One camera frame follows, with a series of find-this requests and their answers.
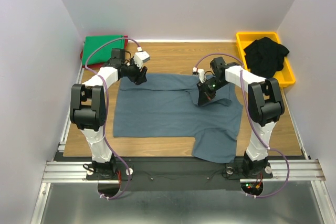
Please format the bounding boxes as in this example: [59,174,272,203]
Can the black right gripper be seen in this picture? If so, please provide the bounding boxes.
[196,77,228,105]

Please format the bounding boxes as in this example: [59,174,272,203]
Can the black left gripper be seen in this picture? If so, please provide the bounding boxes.
[122,56,148,86]

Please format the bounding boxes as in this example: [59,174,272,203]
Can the blue-grey t-shirt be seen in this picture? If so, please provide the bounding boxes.
[113,73,243,164]

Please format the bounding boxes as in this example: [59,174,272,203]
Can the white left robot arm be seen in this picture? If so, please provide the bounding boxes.
[70,47,150,179]

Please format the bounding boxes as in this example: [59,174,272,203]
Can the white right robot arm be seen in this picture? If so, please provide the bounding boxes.
[192,54,285,177]

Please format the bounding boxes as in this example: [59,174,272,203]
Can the folded red t-shirt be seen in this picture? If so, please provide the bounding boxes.
[80,35,128,68]

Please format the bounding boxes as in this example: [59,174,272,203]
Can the folded green t-shirt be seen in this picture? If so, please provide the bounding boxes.
[81,35,126,69]

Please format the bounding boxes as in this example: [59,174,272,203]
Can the black crumpled t-shirt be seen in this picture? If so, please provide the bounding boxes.
[244,37,289,79]

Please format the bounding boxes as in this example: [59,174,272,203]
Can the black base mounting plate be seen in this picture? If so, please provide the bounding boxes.
[86,157,272,191]

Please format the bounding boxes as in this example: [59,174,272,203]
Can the yellow plastic bin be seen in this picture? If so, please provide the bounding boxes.
[236,31,296,88]

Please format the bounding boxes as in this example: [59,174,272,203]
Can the small electronics board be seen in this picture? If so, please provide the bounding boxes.
[241,182,263,195]

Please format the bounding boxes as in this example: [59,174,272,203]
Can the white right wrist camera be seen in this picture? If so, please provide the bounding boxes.
[192,67,206,83]

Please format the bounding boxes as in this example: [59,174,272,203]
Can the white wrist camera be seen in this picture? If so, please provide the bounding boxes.
[133,47,151,69]
[192,67,206,83]

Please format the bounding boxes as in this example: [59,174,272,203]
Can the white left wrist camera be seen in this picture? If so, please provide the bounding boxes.
[133,47,151,69]

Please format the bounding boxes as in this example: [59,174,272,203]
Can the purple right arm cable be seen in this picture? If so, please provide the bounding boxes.
[193,53,291,200]

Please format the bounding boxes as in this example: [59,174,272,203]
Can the aluminium extrusion rail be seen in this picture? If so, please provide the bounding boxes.
[269,159,325,181]

